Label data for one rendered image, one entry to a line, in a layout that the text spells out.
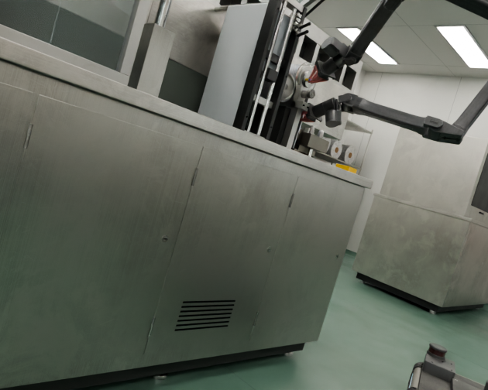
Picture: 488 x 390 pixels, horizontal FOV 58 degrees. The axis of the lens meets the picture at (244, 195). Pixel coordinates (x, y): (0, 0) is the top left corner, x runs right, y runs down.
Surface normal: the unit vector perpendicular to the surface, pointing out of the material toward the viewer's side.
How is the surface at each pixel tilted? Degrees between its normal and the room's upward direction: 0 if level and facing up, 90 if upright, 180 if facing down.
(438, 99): 90
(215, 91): 90
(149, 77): 90
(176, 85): 90
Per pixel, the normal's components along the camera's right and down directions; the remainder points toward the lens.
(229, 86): -0.67, -0.15
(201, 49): 0.69, 0.24
